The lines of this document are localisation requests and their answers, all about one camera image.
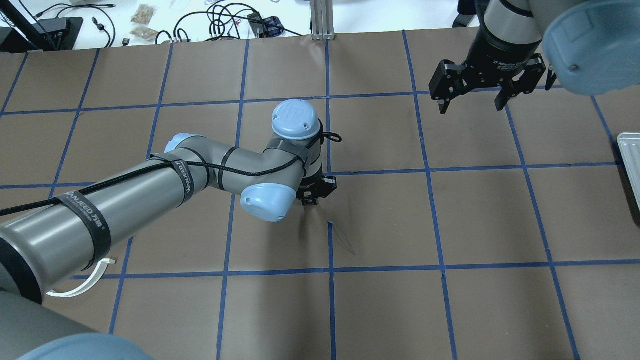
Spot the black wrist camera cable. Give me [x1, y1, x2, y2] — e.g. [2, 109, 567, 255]
[0, 130, 344, 218]

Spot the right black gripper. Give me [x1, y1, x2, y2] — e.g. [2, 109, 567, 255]
[429, 24, 547, 115]

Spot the black cable bundle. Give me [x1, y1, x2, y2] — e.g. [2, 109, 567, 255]
[155, 0, 304, 45]

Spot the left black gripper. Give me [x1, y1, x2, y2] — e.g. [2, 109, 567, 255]
[297, 167, 338, 207]

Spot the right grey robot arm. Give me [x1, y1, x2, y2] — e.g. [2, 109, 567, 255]
[429, 0, 640, 114]

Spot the bag of small parts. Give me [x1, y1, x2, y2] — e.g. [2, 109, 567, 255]
[130, 3, 156, 26]

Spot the silver ribbed metal tray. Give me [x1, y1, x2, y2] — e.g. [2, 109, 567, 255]
[617, 132, 640, 207]

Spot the white curved plastic bracket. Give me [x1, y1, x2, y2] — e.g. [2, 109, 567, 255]
[46, 258, 116, 299]

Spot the aluminium frame post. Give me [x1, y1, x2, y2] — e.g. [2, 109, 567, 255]
[309, 0, 336, 41]

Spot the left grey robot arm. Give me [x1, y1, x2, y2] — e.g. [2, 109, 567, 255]
[0, 99, 342, 360]

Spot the black monitor stand base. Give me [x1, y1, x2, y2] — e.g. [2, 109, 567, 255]
[0, 17, 84, 54]

